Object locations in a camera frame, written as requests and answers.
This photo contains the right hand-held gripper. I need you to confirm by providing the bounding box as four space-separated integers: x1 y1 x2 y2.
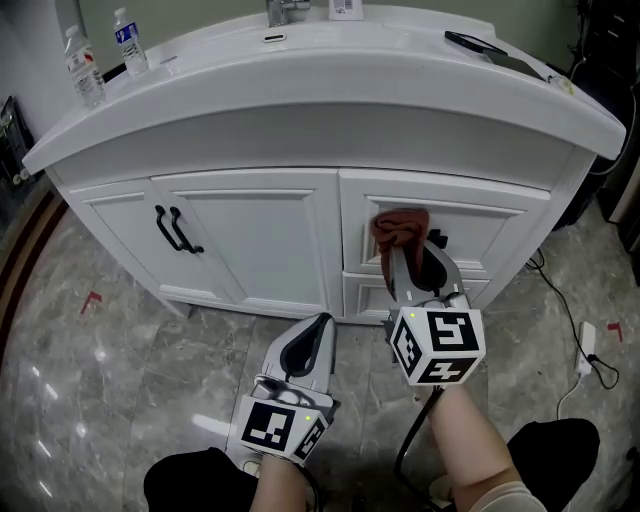
383 244 488 388

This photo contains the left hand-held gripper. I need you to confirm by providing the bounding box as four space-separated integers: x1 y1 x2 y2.
234 312 343 465

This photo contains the red-brown knitted cloth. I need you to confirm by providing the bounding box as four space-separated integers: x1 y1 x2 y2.
369 208 432 294

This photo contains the short white cabinet drawer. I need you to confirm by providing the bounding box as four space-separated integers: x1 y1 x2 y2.
342 269 494 326

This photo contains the person's right forearm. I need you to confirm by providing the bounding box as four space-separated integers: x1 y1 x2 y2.
429 384 521 496

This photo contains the person's left forearm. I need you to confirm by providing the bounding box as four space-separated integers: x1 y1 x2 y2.
254 452 314 512

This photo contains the white cabinet door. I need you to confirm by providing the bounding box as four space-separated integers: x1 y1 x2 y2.
68 177 240 306
151 168 346 319

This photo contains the person's left leg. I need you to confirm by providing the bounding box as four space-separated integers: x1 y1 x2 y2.
143 446 261 512

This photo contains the person's leg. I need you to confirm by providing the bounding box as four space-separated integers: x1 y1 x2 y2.
143 446 261 512
507 418 601 512

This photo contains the white power strip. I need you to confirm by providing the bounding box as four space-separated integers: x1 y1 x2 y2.
575 321 598 374

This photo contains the white vanity cabinet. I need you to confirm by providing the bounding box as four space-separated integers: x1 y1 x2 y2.
22 0 628 327

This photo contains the person's right leg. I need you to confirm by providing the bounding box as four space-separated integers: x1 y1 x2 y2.
507 418 601 512

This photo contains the person's beige sleeve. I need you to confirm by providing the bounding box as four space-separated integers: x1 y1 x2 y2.
467 479 551 512

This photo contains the black smartphone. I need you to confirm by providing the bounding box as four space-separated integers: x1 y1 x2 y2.
444 30 510 56

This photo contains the white standing sign card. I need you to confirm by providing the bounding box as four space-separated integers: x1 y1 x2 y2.
328 0 365 21

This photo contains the brown wooden platform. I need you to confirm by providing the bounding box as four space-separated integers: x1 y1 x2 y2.
0 187 71 351

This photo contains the chrome sink faucet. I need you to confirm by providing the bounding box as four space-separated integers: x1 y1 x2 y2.
266 0 312 29

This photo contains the blue label water bottle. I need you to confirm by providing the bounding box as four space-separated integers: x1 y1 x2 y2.
112 7 150 77

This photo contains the metal folding trolley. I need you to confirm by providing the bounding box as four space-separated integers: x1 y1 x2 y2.
0 94 32 189

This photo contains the red label water bottle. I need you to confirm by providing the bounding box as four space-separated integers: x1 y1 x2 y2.
63 24 106 109

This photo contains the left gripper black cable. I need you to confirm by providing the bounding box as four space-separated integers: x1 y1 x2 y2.
299 464 326 512

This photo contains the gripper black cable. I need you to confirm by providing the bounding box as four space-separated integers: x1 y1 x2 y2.
393 384 446 512
299 464 326 512

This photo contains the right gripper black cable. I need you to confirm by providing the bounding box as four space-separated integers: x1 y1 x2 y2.
393 384 446 512

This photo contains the black cabinet door handle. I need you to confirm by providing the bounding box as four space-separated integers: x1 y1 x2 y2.
154 204 189 253
169 206 205 255

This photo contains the white power cable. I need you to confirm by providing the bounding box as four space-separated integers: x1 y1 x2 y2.
556 369 586 421

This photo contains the black power adapter cable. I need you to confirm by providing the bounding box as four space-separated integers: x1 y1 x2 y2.
529 247 620 391

